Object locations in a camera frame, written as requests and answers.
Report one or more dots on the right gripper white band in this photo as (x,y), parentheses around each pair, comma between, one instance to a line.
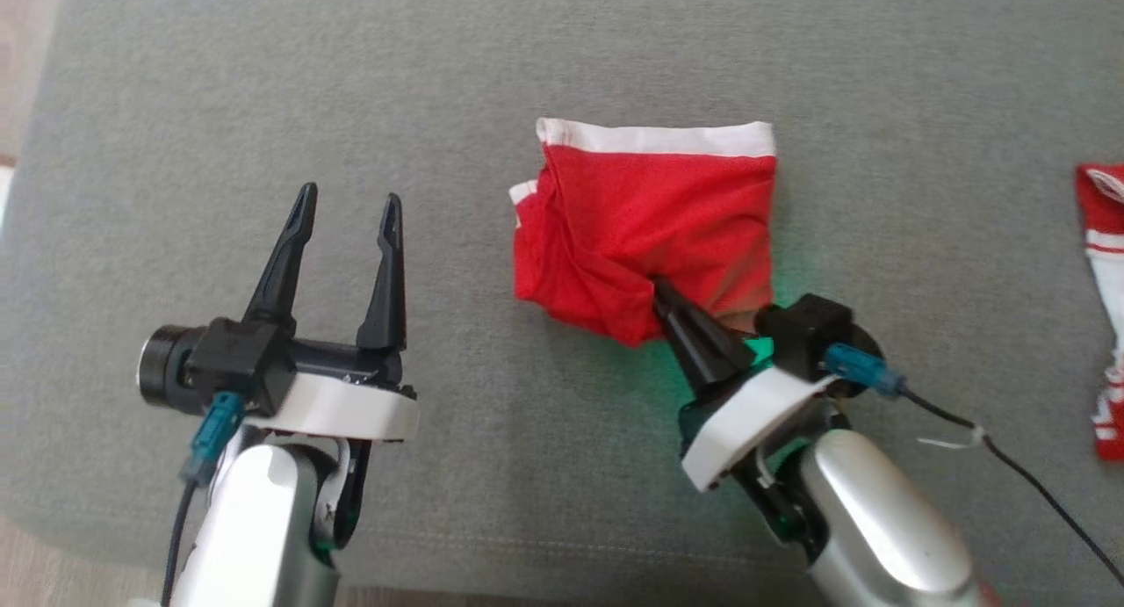
(746,422)

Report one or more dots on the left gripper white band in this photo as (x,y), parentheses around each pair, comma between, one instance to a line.
(342,409)

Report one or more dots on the red shorts with white trim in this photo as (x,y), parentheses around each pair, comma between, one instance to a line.
(667,212)

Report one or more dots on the red shirt with striped collar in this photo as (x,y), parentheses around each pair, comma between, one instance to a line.
(1098,216)

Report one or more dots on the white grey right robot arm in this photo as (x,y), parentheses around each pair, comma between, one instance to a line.
(869,519)

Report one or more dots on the large grey sofa chaise cushion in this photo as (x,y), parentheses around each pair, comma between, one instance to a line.
(439,80)

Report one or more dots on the white item with brown rim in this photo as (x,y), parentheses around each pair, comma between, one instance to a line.
(3,194)

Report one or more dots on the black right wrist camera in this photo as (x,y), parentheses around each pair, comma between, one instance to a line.
(803,326)

